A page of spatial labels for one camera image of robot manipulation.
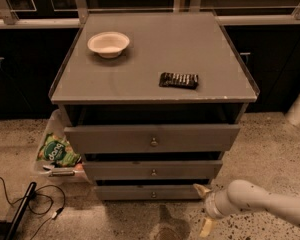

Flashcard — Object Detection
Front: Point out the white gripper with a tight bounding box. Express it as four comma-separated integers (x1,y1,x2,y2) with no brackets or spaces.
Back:
193,184,226,238

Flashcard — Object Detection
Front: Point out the grey bottom drawer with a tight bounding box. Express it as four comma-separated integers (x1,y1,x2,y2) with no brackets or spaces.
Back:
96,185,200,200

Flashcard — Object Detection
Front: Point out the grey drawer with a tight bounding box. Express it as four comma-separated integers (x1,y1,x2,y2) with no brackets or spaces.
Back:
96,185,200,200
83,160,222,180
64,124,240,154

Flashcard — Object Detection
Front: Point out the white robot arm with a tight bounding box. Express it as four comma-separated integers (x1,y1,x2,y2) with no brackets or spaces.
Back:
193,180,300,238

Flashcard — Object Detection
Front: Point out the grey top drawer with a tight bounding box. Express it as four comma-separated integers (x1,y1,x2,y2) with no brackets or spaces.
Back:
64,124,240,154

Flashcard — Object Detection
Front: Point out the grey middle drawer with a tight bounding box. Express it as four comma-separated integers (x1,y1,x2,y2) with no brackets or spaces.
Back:
83,160,222,180

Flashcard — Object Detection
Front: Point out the grey drawer cabinet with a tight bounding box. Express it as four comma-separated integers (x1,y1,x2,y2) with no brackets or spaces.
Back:
50,13,259,187

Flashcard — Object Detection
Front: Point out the dark snack bar wrapper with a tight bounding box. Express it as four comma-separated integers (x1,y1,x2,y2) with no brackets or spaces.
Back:
159,72,199,90

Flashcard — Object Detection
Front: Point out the green snack bag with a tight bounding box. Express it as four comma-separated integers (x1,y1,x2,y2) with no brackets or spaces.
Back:
37,133,81,167

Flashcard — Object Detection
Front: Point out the black flat bar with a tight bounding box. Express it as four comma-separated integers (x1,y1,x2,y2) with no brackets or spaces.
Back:
4,182,37,240

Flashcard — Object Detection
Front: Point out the white paper bowl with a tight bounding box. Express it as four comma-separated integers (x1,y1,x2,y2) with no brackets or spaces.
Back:
87,32,130,59

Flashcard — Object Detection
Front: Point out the black cable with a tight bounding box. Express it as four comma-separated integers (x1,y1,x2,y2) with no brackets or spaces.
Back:
0,175,67,240

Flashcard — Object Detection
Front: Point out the metal railing frame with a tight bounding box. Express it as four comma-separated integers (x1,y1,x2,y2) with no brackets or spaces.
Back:
0,0,300,29

